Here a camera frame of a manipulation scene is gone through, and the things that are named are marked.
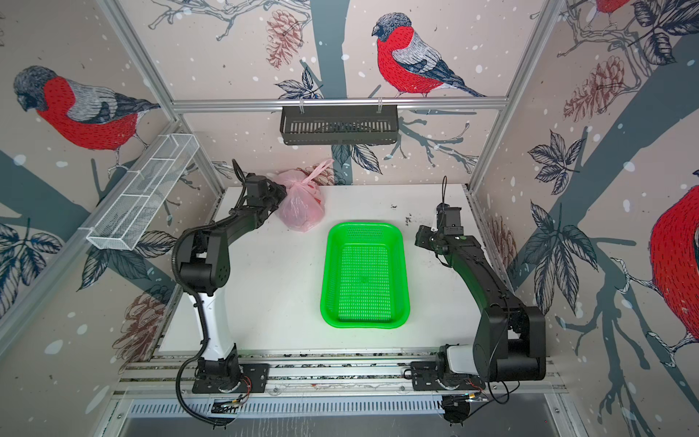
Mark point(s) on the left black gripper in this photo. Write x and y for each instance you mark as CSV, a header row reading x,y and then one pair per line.
x,y
281,194

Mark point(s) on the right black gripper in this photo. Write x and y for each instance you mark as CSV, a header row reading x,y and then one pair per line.
x,y
423,236

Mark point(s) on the pink plastic bag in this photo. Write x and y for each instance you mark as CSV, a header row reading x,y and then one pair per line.
x,y
303,207

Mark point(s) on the green plastic basket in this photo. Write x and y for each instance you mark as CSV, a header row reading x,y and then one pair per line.
x,y
365,281

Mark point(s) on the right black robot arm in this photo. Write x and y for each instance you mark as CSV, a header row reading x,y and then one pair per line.
x,y
510,341

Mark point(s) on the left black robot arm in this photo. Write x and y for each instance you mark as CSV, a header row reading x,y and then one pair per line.
x,y
201,266

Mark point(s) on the black hanging wall basket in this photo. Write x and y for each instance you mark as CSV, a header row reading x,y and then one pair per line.
x,y
339,125

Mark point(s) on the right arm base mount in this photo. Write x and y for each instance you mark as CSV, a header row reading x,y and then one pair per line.
x,y
436,376

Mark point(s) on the white wire mesh shelf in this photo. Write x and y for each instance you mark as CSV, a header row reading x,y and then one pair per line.
x,y
129,216

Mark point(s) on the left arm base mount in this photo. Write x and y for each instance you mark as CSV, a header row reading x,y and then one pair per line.
x,y
240,379

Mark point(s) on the aluminium rail base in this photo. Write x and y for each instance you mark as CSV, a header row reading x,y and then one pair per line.
x,y
314,386

